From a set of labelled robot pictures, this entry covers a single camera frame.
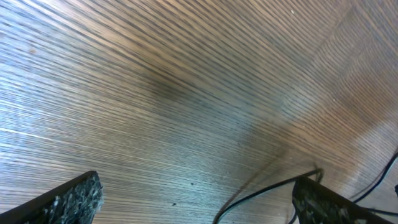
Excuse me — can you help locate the black USB cable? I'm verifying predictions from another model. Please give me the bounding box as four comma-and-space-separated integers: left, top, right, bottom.
212, 151, 398, 224

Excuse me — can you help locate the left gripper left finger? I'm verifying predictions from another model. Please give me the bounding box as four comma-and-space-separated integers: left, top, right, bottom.
1, 170, 104, 224

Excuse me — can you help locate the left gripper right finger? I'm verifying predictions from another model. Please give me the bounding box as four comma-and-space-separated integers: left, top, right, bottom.
291, 177, 394, 224

